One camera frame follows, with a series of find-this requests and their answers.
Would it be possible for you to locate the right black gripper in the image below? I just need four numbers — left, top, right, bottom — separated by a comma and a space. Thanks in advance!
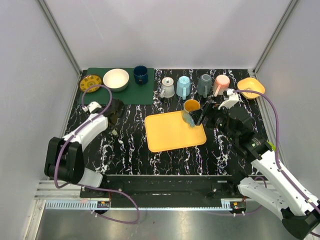
188, 101, 238, 143

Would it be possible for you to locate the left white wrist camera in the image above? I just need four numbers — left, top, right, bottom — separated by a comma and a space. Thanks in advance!
82, 101, 102, 114

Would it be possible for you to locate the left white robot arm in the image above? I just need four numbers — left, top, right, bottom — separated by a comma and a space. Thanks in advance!
44, 98, 125, 198

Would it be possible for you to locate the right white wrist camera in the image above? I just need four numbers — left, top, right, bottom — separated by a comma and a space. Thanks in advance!
218, 88, 239, 110

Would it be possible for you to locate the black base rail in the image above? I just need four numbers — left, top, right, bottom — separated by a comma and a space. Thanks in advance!
79, 174, 258, 201

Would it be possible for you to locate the light blue mug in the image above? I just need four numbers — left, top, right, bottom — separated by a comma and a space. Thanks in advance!
176, 75, 191, 100

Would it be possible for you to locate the white grey mug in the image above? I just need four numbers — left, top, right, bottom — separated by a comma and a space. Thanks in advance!
159, 77, 175, 99

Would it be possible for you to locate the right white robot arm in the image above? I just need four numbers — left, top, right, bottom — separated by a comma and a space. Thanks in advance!
190, 102, 320, 240

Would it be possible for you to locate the pink mug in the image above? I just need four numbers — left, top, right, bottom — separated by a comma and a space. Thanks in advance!
213, 74, 230, 97

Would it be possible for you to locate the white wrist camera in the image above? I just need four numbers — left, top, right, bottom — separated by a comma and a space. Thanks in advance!
82, 101, 102, 114
218, 88, 239, 110

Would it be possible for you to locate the yellow square bowl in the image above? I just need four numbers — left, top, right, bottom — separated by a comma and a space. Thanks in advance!
237, 77, 266, 100

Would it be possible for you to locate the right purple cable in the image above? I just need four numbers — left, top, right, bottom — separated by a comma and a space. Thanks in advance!
207, 89, 320, 238

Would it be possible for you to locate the dark blue mug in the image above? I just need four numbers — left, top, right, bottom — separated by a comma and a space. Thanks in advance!
133, 65, 148, 85

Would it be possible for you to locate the orange plastic tray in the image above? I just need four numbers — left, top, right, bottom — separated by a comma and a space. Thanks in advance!
144, 110, 207, 153

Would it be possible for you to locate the blue butterfly mug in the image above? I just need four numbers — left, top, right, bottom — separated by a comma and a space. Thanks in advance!
182, 99, 201, 128

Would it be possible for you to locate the yellow patterned plate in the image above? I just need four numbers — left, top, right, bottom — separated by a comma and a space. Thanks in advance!
78, 74, 102, 93

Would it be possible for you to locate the white ceramic bowl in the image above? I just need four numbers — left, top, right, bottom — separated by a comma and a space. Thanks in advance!
102, 68, 130, 92

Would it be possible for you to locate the lime green bowl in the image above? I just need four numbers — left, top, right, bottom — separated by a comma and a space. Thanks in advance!
267, 141, 276, 152

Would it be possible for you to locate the dark grey mug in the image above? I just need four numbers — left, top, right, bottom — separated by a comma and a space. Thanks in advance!
197, 74, 212, 99

